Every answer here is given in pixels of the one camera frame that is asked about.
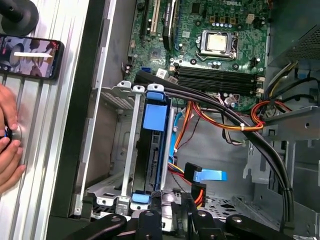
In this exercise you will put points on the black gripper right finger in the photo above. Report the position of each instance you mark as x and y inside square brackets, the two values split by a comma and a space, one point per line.
[205, 225]

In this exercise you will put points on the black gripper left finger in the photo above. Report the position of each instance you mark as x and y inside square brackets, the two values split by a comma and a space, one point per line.
[150, 225]

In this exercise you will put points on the hard disk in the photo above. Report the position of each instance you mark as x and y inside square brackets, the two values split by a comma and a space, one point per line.
[155, 117]

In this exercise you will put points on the metal disk bay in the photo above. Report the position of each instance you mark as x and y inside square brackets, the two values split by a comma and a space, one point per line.
[131, 140]

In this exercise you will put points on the person's hand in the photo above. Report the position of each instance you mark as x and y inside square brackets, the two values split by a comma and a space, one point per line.
[8, 107]

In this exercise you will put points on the black PC case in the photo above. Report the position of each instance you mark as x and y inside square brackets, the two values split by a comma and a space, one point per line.
[75, 125]

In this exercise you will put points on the black RAM slot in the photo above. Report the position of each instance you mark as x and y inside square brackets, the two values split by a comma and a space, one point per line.
[217, 82]
[217, 70]
[217, 76]
[217, 88]

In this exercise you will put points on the metal optical drive cage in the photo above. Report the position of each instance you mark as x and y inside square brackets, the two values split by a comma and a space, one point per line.
[300, 120]

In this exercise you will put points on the CPU socket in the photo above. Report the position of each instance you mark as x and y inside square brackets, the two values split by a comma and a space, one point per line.
[217, 56]

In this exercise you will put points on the silver CPU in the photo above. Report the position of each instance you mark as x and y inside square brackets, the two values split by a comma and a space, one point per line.
[218, 42]

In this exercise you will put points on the green motherboard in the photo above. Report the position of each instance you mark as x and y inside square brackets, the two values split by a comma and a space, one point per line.
[247, 40]

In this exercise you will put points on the black graphics card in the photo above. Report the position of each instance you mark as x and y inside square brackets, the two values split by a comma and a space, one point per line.
[170, 25]

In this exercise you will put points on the grey power supply unit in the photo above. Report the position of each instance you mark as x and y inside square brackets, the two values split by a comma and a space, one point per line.
[300, 45]

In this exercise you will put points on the white expansion slot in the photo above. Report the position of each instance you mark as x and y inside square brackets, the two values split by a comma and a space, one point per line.
[154, 20]

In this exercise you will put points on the black expansion slot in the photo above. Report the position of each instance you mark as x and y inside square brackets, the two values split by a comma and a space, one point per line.
[144, 20]

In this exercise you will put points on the black smartphone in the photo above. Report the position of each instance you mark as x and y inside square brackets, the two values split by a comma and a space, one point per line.
[30, 57]

